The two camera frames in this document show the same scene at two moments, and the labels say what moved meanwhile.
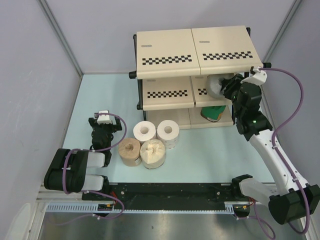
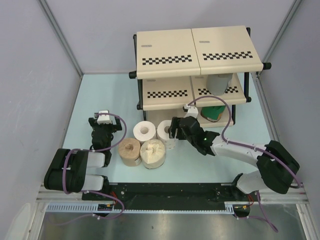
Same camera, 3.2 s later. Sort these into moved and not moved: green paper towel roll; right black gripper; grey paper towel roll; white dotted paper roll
Moved: right black gripper
Not moved: white dotted paper roll; grey paper towel roll; green paper towel roll
